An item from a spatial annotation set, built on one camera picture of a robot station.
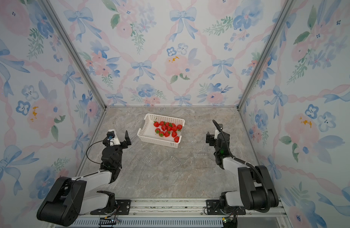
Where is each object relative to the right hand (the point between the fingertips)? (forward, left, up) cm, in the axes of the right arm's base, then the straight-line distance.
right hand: (217, 131), depth 91 cm
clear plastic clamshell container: (-16, +28, -12) cm, 35 cm away
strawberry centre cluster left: (+9, +36, -8) cm, 38 cm away
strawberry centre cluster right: (+8, +31, -8) cm, 33 cm away
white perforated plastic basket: (+16, +46, -10) cm, 49 cm away
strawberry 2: (+6, +40, -8) cm, 41 cm away
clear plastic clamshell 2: (-15, +44, -10) cm, 48 cm away
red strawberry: (+4, +28, -9) cm, 30 cm away
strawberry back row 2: (+11, +30, -8) cm, 33 cm away
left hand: (-5, +59, +7) cm, 60 cm away
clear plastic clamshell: (-13, +10, -13) cm, 21 cm away
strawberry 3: (+4, +33, -9) cm, 35 cm away
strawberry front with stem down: (+4, +37, -8) cm, 38 cm away
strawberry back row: (+12, +34, -8) cm, 37 cm away
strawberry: (+9, +24, -8) cm, 27 cm away
